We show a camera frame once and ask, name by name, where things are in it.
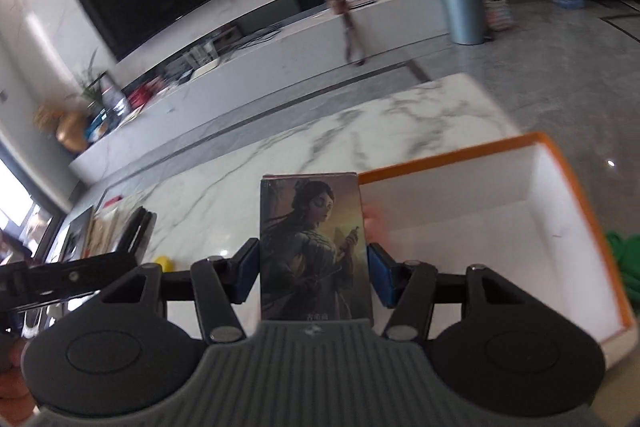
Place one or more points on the grey-blue trash can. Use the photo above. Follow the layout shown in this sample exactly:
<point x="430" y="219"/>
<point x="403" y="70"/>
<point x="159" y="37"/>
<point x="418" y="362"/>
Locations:
<point x="460" y="7"/>

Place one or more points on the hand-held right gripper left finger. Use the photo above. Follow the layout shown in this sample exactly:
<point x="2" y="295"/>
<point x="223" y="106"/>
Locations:
<point x="247" y="274"/>

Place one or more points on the illustrated card box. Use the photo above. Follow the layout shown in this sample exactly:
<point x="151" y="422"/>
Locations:
<point x="310" y="247"/>

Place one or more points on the striped basket bag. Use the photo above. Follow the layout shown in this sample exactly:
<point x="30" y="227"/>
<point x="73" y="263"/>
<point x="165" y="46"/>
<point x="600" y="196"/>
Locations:
<point x="497" y="12"/>

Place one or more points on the black flat object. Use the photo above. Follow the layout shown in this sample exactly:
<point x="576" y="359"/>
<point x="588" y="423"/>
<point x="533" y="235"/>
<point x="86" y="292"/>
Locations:
<point x="137" y="227"/>

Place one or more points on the gold vase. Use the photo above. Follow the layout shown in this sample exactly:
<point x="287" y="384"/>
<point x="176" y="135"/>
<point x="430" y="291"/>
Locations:
<point x="70" y="132"/>

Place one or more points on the person's left hand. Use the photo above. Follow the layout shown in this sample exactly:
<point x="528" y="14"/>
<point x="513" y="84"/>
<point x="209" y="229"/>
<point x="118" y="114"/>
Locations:
<point x="10" y="377"/>

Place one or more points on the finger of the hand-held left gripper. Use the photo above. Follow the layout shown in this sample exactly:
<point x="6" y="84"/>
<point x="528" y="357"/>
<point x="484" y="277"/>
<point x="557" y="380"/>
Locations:
<point x="75" y="277"/>

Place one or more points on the small leafy plant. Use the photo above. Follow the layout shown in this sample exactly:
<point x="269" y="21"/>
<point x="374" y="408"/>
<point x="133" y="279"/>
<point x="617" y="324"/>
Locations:
<point x="90" y="79"/>

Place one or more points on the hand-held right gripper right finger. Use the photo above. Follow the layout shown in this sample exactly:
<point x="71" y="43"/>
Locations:
<point x="380" y="277"/>

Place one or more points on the orange cardboard box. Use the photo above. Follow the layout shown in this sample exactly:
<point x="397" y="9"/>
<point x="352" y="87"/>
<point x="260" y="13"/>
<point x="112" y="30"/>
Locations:
<point x="550" y="232"/>

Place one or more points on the brown flat object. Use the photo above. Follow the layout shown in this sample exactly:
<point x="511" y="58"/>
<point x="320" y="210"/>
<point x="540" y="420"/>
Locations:
<point x="102" y="232"/>

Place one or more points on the green cloth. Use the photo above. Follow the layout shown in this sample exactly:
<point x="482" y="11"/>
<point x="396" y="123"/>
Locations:
<point x="622" y="267"/>

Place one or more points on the long white tv cabinet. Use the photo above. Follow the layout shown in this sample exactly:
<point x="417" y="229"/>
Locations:
<point x="280" y="57"/>

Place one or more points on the clear plastic bottle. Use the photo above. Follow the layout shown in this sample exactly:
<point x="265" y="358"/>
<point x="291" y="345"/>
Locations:
<point x="112" y="102"/>

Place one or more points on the yellow tape measure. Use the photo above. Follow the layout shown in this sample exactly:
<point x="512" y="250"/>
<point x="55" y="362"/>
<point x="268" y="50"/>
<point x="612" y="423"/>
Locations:
<point x="165" y="263"/>

